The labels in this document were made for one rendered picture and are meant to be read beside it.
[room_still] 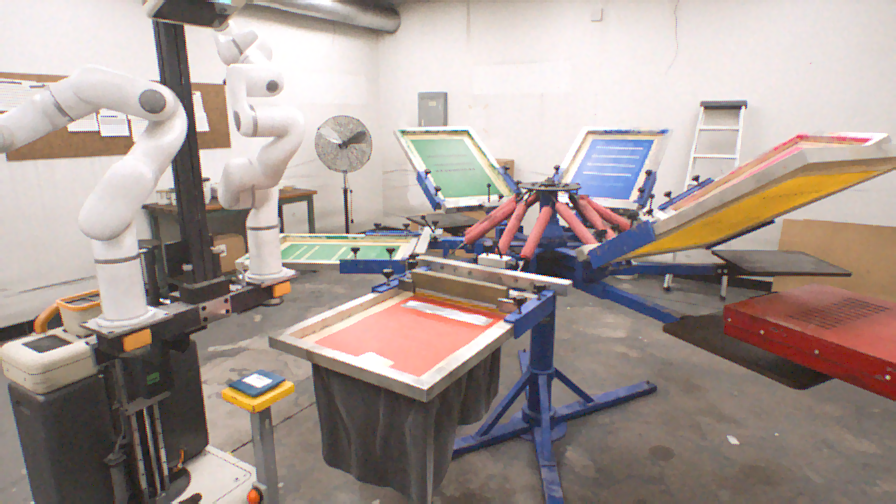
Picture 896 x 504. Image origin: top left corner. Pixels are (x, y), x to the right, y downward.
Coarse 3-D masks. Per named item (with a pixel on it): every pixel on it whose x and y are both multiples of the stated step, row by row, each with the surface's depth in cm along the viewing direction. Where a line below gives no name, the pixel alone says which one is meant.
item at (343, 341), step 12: (408, 300) 199; (420, 300) 199; (432, 300) 198; (384, 312) 186; (408, 312) 186; (420, 312) 186; (360, 324) 176; (336, 336) 166; (348, 336) 166; (360, 336) 166; (336, 348) 158; (348, 348) 158; (360, 348) 158; (372, 348) 158
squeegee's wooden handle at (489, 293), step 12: (420, 276) 198; (432, 276) 195; (444, 276) 193; (420, 288) 199; (432, 288) 196; (444, 288) 193; (456, 288) 190; (468, 288) 187; (480, 288) 184; (492, 288) 182; (504, 288) 180; (480, 300) 186; (492, 300) 183
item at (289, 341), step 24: (336, 312) 177; (288, 336) 158; (504, 336) 162; (312, 360) 149; (336, 360) 143; (360, 360) 142; (456, 360) 142; (480, 360) 150; (384, 384) 135; (408, 384) 130; (432, 384) 130
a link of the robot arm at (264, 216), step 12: (252, 192) 157; (264, 192) 159; (276, 192) 162; (240, 204) 156; (252, 204) 159; (264, 204) 160; (276, 204) 163; (252, 216) 161; (264, 216) 160; (276, 216) 164; (252, 228) 161; (264, 228) 161
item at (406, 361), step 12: (468, 312) 186; (480, 312) 186; (492, 312) 186; (456, 324) 176; (468, 324) 176; (492, 324) 176; (468, 336) 166; (384, 348) 158; (396, 348) 158; (444, 348) 158; (456, 348) 158; (396, 360) 150; (408, 360) 150; (420, 360) 150; (432, 360) 150; (408, 372) 143; (420, 372) 143
